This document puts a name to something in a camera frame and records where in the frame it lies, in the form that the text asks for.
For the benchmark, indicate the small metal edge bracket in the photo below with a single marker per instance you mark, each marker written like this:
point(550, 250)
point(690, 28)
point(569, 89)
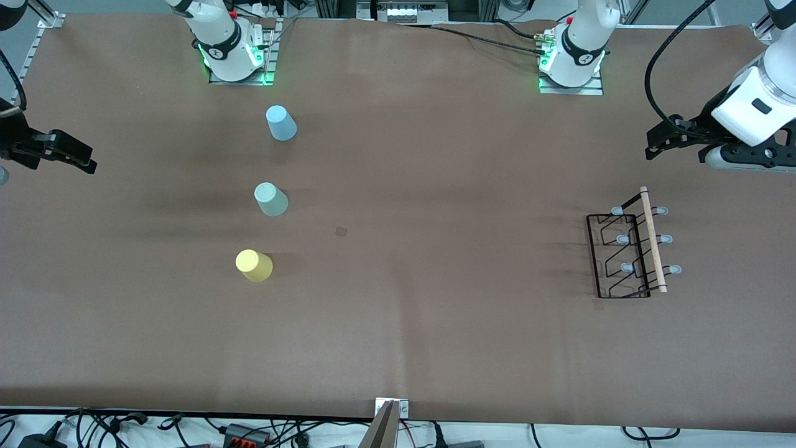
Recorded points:
point(403, 409)

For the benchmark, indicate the light blue plastic cup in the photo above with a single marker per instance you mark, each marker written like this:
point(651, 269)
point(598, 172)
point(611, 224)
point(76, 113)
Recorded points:
point(281, 124)

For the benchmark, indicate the brown table cover mat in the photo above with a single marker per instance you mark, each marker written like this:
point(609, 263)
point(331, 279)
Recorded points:
point(398, 155)

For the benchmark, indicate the tapered grey brown post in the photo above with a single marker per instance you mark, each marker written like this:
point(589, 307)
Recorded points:
point(380, 432)

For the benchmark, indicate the black left camera bracket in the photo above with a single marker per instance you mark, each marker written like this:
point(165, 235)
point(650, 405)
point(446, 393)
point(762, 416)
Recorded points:
point(771, 155)

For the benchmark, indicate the aluminium frame strut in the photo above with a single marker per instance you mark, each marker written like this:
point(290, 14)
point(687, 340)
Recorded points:
point(635, 9)

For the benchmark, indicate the grey electrical box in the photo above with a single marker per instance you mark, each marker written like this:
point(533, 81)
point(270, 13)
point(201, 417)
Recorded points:
point(404, 11)

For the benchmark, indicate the pale green plastic cup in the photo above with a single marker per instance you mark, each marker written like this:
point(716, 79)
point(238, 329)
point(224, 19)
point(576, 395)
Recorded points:
point(271, 200)

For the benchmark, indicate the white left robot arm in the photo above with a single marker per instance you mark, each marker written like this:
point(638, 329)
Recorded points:
point(578, 43)

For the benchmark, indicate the black orange connector box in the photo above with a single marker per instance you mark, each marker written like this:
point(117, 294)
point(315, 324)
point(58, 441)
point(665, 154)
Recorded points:
point(245, 434)

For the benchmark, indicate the yellow plastic cup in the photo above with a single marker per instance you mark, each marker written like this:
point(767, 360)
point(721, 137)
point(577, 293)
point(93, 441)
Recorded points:
point(254, 266)

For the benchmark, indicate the black power adapter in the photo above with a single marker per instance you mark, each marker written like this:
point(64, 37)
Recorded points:
point(40, 443)

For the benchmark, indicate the white power strip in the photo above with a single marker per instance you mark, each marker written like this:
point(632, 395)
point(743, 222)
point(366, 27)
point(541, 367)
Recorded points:
point(261, 9)

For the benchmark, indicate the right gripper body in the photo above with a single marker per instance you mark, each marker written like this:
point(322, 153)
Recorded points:
point(13, 142)

